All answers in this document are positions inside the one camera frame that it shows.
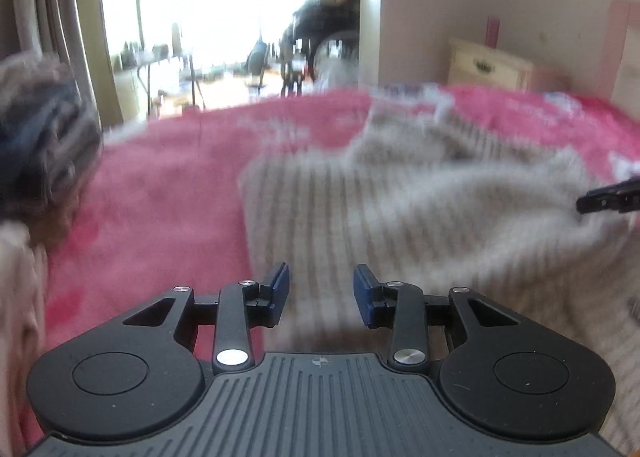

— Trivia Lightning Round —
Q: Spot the stack of dark folded clothes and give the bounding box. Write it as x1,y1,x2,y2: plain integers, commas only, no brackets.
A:
0,54,104,233

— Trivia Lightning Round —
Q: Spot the wheelchair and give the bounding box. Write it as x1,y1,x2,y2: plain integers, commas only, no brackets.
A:
279,0,364,98

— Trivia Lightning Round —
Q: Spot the pink floral blanket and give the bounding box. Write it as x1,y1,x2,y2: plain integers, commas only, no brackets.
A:
20,84,640,443

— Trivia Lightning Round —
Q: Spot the grey curtain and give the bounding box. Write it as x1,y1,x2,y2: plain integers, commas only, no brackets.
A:
0,0,126,128

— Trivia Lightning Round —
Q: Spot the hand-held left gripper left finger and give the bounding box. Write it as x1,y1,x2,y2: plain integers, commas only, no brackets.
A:
122,262,292,373

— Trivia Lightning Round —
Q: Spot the beige houndstooth knit coat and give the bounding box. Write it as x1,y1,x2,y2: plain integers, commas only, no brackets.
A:
239,102,640,453

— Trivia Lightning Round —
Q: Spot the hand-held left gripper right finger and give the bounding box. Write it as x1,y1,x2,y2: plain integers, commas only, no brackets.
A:
352,264,521,372

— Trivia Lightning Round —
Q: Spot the cream nightstand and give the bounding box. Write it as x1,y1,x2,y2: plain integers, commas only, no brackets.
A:
446,37,571,94

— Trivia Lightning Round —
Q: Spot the folding table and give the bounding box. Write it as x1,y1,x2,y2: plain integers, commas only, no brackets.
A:
117,44,207,114

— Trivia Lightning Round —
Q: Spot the stack of cream folded clothes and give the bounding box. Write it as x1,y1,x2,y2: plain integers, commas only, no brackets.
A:
0,222,49,457

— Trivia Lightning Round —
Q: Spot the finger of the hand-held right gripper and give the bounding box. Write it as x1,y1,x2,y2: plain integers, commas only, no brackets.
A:
602,176,640,198
575,189,640,216

